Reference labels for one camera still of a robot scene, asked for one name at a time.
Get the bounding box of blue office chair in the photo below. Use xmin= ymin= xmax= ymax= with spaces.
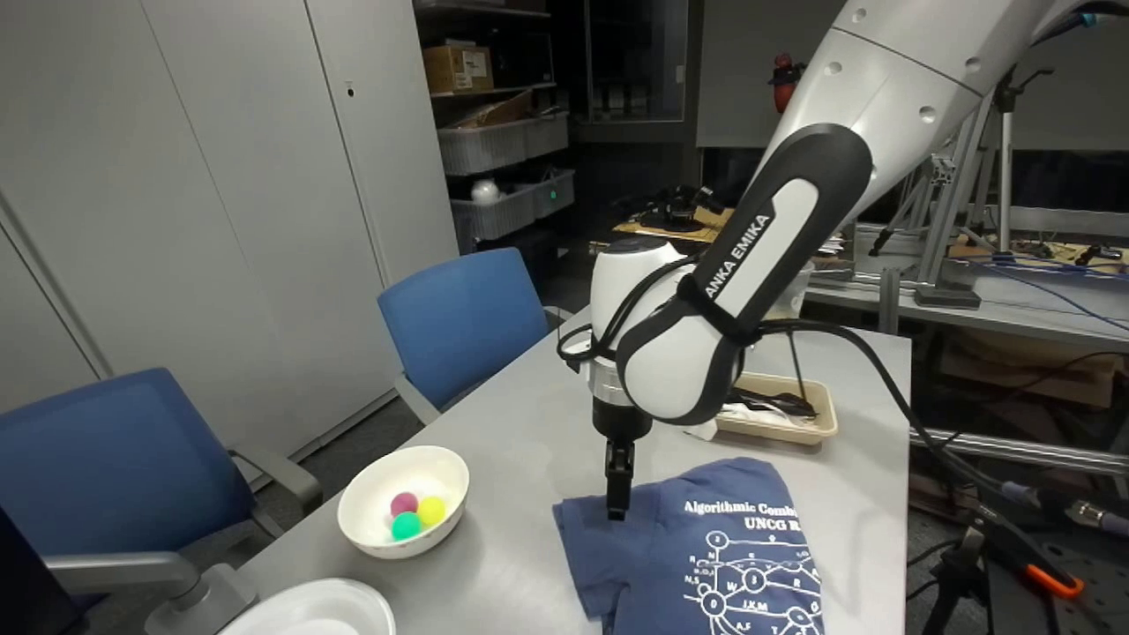
xmin=373 ymin=244 xmax=573 ymax=426
xmin=0 ymin=362 xmax=330 ymax=597

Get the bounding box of white plate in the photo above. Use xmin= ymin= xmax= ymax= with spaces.
xmin=219 ymin=574 xmax=400 ymax=635

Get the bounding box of silver tripod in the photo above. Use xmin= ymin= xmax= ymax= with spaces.
xmin=868 ymin=67 xmax=1028 ymax=311

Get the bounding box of grey storage cabinet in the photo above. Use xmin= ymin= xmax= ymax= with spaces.
xmin=0 ymin=0 xmax=463 ymax=463

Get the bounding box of cardboard box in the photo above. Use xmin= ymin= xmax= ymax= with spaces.
xmin=425 ymin=34 xmax=497 ymax=98

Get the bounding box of grey storage bin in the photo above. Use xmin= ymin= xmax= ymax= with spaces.
xmin=439 ymin=106 xmax=573 ymax=180
xmin=453 ymin=165 xmax=579 ymax=244

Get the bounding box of orange black clamp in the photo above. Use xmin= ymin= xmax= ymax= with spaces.
xmin=1021 ymin=561 xmax=1086 ymax=602

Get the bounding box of cluttered wooden table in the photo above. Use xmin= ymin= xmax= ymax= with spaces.
xmin=611 ymin=187 xmax=757 ymax=251

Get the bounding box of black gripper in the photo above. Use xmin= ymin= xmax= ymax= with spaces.
xmin=597 ymin=423 xmax=647 ymax=527

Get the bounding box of metal workbench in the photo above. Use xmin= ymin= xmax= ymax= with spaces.
xmin=810 ymin=222 xmax=1129 ymax=345

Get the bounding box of black tripod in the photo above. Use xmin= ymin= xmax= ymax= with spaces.
xmin=922 ymin=514 xmax=1028 ymax=635

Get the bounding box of blue printed T-shirt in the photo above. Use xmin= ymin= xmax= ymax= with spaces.
xmin=552 ymin=454 xmax=830 ymax=635

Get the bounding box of white bowl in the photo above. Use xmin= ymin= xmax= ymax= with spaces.
xmin=334 ymin=440 xmax=472 ymax=563

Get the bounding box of beige plastic tray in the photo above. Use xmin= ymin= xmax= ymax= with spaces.
xmin=714 ymin=369 xmax=845 ymax=450

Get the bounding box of black plastic cutlery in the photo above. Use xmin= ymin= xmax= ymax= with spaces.
xmin=737 ymin=393 xmax=822 ymax=423

